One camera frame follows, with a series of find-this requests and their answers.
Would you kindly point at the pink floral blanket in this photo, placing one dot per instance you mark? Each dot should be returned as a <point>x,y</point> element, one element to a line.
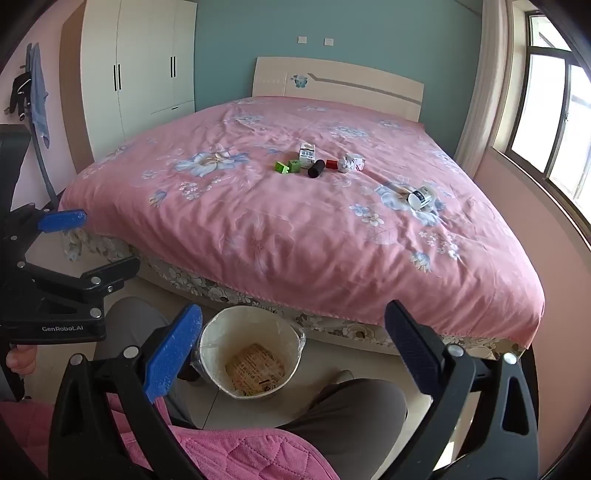
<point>277,230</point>

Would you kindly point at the brown wooden panel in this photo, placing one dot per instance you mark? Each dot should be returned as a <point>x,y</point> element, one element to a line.
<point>74,92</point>

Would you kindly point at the floral bed sheet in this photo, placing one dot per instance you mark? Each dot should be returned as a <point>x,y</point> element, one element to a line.
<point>194,284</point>

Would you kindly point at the white wardrobe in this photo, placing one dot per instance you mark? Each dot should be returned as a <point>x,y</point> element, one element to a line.
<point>143,55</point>

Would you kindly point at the hanging black cloth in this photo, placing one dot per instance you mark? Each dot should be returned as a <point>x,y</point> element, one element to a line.
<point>19,94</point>

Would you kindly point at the white lined trash bin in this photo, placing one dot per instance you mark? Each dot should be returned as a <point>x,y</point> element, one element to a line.
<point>217,364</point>

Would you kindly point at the curved metal pole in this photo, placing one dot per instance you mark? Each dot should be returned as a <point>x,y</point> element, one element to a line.
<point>44,166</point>

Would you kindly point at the beige curtain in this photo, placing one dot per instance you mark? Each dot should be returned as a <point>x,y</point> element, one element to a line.
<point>485,83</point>

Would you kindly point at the white milk carton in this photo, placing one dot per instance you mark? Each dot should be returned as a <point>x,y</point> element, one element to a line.
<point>307,156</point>

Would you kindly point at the white paper ball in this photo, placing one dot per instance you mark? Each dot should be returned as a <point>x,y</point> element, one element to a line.
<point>346,164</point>

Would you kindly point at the black cylinder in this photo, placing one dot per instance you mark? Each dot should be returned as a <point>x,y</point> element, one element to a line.
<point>316,168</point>

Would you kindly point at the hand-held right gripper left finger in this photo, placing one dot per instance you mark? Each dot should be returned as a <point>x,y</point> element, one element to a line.
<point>173,353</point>

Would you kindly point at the grey shoe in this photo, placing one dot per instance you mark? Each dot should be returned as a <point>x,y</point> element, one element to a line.
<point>340,376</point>

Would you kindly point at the person's left hand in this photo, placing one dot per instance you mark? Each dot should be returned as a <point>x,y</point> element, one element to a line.
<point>22,361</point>

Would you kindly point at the cream wooden headboard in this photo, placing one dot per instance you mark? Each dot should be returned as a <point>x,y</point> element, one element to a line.
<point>351,74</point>

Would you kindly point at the pink slipper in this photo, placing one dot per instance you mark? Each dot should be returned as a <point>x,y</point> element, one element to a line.
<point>240,454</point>

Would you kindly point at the printed paper sheet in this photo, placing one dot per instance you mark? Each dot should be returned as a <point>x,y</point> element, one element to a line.
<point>256,369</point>

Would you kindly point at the person's right leg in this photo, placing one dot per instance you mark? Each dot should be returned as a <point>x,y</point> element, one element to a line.
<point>355,415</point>

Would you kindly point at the person's left leg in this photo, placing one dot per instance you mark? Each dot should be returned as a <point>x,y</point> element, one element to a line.
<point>134,323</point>

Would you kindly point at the window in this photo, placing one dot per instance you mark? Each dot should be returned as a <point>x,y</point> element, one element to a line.
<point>549,115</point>

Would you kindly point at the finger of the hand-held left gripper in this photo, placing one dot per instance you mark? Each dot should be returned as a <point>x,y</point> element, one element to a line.
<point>92,279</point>
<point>62,220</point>

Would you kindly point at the person's leg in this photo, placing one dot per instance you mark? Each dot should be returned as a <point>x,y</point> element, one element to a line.
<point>134,323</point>
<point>355,415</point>

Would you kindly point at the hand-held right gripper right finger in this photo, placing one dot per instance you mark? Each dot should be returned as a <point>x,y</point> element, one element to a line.
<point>411,350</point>

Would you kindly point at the small white box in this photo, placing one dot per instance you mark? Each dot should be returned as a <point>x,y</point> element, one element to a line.
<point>359,164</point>

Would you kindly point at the hanging blue cloth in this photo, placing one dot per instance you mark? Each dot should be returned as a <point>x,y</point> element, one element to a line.
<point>38,92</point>

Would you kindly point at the green block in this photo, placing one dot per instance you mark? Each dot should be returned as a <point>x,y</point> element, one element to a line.
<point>294,165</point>
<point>281,167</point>

